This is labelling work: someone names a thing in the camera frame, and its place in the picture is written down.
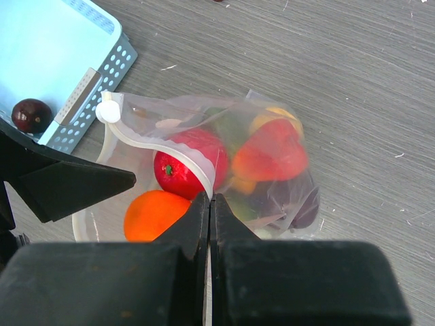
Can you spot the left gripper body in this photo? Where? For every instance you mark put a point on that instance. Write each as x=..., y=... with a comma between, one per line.
x=9, y=242

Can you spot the green yellow mango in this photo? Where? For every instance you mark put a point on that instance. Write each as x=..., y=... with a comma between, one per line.
x=226, y=125

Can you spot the orange tangerine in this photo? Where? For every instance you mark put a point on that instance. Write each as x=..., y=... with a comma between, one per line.
x=152, y=213

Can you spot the light blue plastic basket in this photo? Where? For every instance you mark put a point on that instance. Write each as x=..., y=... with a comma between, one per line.
x=64, y=53

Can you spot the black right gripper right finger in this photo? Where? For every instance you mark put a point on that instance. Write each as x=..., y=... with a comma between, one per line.
x=298, y=282

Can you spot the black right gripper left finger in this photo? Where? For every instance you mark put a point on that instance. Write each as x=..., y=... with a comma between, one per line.
x=112, y=283

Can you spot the clear zip top bag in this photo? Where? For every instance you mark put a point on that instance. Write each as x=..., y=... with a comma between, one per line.
x=168, y=146

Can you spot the dark purple plum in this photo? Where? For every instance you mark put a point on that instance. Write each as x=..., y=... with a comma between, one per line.
x=31, y=116

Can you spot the red bell pepper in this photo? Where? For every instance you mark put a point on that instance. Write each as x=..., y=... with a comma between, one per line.
x=272, y=153

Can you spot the yellow peach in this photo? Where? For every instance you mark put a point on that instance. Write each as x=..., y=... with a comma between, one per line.
x=274, y=113

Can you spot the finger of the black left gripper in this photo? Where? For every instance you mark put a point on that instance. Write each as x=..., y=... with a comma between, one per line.
x=54, y=184

